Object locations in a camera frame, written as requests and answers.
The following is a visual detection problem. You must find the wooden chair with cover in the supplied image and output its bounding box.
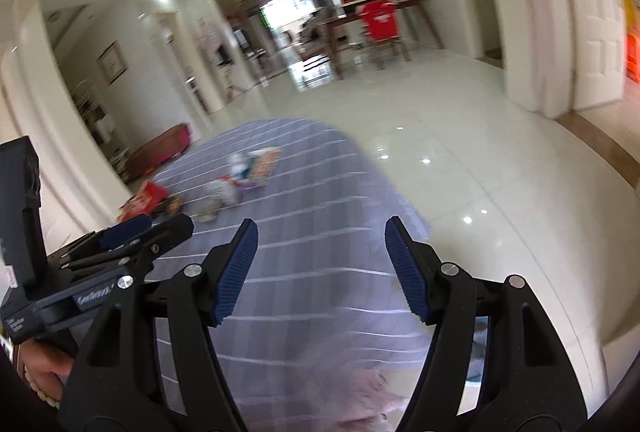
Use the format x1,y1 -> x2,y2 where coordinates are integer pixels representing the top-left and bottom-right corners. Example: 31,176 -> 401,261
356,0 -> 413,70

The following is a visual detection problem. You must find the white shelf rack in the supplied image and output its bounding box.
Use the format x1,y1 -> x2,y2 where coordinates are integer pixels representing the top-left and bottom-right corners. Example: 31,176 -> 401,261
70,79 -> 108,148

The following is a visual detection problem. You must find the coat stand with clothes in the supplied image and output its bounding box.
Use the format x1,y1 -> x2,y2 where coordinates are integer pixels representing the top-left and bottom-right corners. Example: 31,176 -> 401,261
200,19 -> 246,103

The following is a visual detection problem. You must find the maroon bench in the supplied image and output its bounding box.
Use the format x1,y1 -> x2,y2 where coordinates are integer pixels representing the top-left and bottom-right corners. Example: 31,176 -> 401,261
124,123 -> 193,180

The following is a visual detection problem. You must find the small red carton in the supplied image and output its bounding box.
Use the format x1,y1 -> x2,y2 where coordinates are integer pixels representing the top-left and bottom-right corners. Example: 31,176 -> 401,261
117,182 -> 168,223

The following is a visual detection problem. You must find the pink checked cloth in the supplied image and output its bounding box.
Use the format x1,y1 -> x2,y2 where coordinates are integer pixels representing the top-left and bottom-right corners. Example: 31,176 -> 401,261
345,362 -> 416,432

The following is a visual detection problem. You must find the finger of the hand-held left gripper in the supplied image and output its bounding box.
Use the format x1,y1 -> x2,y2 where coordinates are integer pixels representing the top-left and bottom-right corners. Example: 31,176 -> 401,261
65,214 -> 152,263
107,213 -> 195,285

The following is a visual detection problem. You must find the long red box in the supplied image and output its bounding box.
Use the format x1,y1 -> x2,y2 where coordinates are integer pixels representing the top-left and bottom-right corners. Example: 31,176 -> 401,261
247,147 -> 282,188

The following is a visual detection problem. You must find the white bead bracelet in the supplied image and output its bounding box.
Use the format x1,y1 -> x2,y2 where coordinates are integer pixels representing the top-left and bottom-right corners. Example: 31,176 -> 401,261
24,369 -> 62,409

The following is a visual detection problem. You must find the red chair cover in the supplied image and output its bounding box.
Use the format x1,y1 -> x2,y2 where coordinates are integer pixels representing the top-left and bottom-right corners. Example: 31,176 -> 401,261
356,0 -> 401,40

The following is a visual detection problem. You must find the orange plastic stool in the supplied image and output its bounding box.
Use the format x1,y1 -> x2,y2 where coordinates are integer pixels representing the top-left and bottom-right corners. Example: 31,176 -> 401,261
625,24 -> 640,85

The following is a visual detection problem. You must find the dark wooden dining table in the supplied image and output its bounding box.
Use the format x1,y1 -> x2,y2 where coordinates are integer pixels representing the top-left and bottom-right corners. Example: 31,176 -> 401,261
320,0 -> 443,80

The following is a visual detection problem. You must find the small framed wall picture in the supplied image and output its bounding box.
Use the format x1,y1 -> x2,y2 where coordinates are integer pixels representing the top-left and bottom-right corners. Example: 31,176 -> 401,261
96,41 -> 128,85

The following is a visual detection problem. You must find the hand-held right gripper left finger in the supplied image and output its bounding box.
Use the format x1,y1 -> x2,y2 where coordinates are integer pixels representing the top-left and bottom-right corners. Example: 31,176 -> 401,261
57,218 -> 261,432

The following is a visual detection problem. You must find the person's left hand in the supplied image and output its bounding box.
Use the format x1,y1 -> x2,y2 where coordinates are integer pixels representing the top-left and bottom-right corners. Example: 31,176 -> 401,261
21,341 -> 77,395

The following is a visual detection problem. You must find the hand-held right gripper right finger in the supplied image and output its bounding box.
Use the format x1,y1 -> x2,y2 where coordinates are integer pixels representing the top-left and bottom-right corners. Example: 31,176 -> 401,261
384,216 -> 588,432

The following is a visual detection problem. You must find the white panel door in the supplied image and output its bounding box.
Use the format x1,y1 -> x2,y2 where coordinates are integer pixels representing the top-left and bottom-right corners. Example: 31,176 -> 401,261
550,0 -> 626,113

